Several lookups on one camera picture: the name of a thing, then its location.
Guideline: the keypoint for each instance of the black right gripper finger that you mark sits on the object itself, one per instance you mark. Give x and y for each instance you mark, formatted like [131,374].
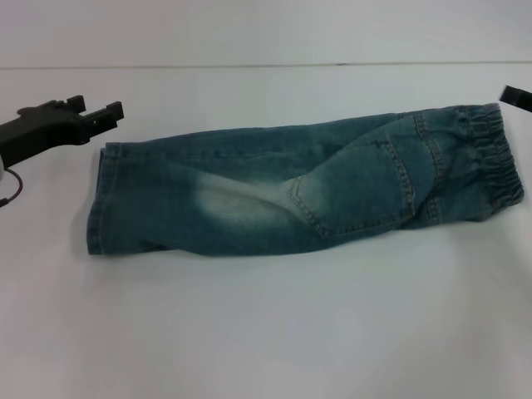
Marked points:
[517,97]

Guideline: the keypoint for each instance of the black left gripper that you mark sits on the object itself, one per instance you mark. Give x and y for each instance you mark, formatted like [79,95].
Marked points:
[37,129]

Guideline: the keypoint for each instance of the blue washed denim shorts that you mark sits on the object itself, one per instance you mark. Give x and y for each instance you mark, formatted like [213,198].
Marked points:
[270,187]

